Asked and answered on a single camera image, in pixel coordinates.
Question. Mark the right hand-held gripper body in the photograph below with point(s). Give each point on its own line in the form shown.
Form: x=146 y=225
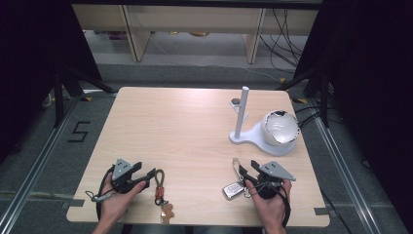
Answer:
x=272 y=177

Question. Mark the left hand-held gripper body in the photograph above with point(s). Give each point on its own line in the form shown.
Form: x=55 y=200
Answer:
x=122 y=172

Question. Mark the person's right hand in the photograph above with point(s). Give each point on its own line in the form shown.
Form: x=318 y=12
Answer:
x=271 y=208

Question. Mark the person's left hand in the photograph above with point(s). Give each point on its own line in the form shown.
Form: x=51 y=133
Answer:
x=112 y=204

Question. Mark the white cracked round shell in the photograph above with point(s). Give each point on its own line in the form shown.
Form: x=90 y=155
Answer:
x=280 y=127

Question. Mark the white stand with pole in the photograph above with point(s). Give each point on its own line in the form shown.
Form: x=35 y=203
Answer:
x=242 y=113

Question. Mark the grey tape piece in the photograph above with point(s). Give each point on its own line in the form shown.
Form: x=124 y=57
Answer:
x=322 y=211
x=73 y=203

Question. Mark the small grey round disc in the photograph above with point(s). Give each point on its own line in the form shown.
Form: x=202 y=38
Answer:
x=235 y=101

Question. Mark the yellow tape piece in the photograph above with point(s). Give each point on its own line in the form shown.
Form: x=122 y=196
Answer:
x=86 y=98
x=300 y=100

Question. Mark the black metal stand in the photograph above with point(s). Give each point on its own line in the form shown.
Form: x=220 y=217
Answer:
x=324 y=97
x=59 y=97

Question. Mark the black curtain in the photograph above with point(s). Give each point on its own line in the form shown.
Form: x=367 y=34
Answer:
x=35 y=65
x=373 y=81

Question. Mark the light wooden desk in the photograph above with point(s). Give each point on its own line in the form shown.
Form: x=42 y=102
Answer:
x=195 y=18

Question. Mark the aluminium floor rail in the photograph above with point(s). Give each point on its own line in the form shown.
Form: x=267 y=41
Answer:
x=344 y=175
x=35 y=169

